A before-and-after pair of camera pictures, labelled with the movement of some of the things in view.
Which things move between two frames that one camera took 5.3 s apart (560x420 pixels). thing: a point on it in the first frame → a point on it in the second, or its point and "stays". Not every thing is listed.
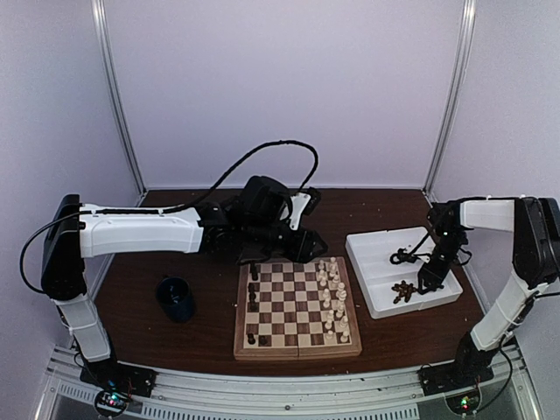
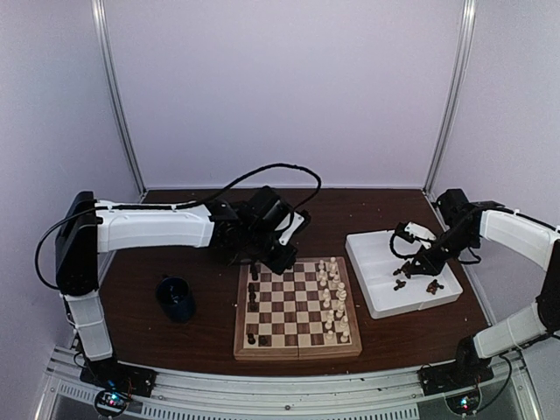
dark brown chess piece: (253, 270) stays
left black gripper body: (296, 252) → (276, 263)
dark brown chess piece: (251, 290) stays
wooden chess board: (296, 310) stays
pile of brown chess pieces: (404, 290) → (405, 268)
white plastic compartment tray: (387, 265) stays
